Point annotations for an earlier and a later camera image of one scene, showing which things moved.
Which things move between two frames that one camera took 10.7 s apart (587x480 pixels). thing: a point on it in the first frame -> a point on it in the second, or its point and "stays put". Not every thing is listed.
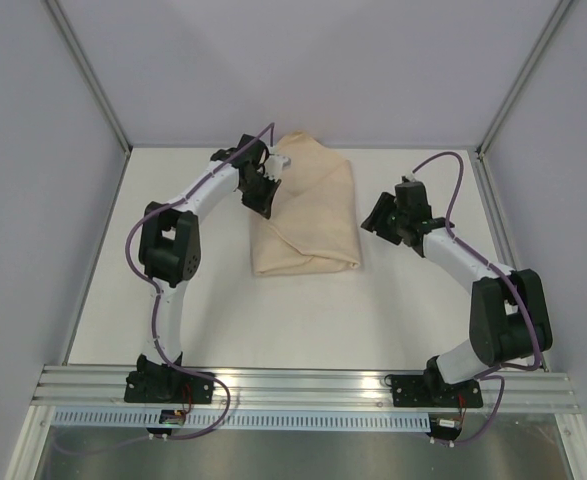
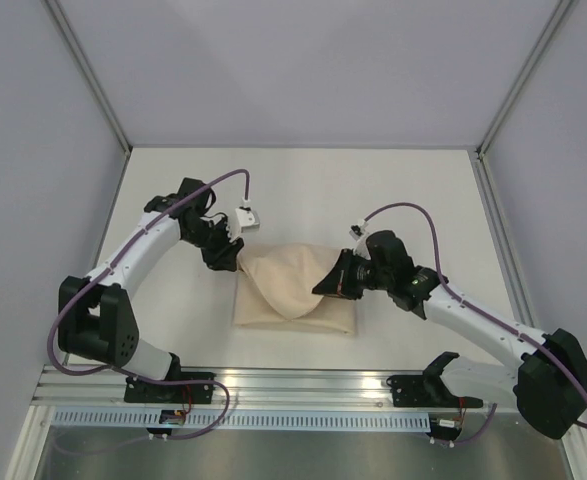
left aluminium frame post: (92, 74) stays put
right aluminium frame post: (561, 7) stays put
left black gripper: (263, 206) -> (224, 258)
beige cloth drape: (314, 223) -> (274, 288)
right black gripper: (388, 220) -> (348, 275)
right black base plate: (422, 391) stays put
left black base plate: (173, 387) stays put
